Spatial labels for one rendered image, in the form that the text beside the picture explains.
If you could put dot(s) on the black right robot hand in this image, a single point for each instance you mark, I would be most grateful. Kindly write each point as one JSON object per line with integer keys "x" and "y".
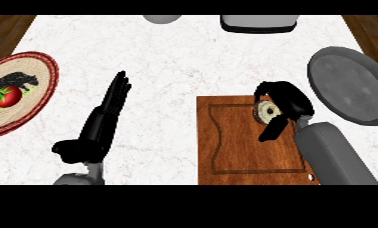
{"x": 290, "y": 100}

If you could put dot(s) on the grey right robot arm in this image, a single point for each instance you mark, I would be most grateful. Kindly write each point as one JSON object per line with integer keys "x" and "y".
{"x": 333, "y": 153}

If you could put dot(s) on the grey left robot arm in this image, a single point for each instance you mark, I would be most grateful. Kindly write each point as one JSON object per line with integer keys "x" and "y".
{"x": 82, "y": 176}

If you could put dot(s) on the brown wooden cutting board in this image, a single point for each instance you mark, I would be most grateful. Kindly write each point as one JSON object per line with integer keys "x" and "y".
{"x": 241, "y": 145}

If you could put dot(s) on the grey appliance with black base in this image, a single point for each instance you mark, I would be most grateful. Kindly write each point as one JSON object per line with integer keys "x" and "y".
{"x": 259, "y": 23}

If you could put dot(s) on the grey round object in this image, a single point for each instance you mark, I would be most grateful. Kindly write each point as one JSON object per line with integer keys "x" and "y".
{"x": 163, "y": 18}

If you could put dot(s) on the beige plate with red rim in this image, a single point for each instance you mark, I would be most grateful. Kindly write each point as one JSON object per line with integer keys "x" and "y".
{"x": 27, "y": 90}

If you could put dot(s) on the black leafy food item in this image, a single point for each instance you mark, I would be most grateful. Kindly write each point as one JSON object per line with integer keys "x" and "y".
{"x": 20, "y": 79}

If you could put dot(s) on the red tomato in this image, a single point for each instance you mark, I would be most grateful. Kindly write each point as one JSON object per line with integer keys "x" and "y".
{"x": 9, "y": 96}

